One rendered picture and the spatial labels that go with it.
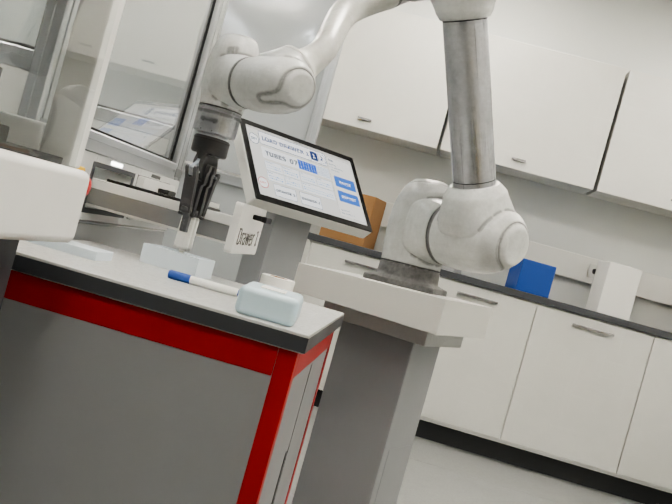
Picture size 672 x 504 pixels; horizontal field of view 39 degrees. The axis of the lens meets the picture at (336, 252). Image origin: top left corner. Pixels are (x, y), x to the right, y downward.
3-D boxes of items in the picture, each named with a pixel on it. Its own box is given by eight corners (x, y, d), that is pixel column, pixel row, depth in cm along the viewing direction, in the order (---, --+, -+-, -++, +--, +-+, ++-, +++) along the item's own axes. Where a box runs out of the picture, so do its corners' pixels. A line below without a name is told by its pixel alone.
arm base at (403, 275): (450, 297, 248) (455, 276, 248) (431, 294, 227) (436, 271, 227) (385, 281, 254) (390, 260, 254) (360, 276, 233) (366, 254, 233)
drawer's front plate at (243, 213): (255, 254, 228) (267, 210, 228) (230, 253, 199) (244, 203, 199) (248, 252, 228) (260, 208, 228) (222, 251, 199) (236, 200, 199)
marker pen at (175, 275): (242, 298, 169) (244, 289, 169) (241, 298, 168) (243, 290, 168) (168, 277, 169) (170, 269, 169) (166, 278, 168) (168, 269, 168)
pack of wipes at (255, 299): (243, 305, 158) (250, 278, 157) (298, 320, 157) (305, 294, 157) (232, 311, 143) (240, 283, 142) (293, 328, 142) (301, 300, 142)
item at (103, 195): (248, 246, 226) (255, 222, 226) (225, 244, 201) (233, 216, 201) (91, 202, 230) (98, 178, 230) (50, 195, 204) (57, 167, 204)
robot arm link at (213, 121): (191, 100, 190) (183, 128, 190) (232, 110, 187) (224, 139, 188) (209, 109, 199) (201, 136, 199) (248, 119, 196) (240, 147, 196)
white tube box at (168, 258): (210, 279, 193) (215, 261, 193) (194, 277, 185) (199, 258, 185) (157, 262, 196) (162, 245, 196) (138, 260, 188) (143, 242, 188)
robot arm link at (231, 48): (185, 99, 193) (220, 104, 184) (205, 26, 193) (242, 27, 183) (227, 115, 201) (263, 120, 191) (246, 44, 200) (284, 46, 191)
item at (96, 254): (111, 260, 171) (113, 252, 171) (94, 260, 163) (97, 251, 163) (46, 242, 173) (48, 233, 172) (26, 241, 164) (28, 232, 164)
